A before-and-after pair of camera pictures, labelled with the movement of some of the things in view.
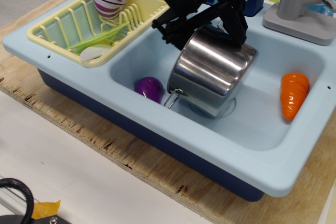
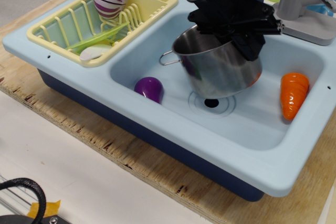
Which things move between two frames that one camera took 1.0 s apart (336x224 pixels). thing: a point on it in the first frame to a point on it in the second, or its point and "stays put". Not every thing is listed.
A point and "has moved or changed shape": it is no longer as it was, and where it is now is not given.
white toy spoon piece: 94,52 stays put
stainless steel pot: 210,73 has moved or changed shape
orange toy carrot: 293,88 stays put
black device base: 18,219 stays put
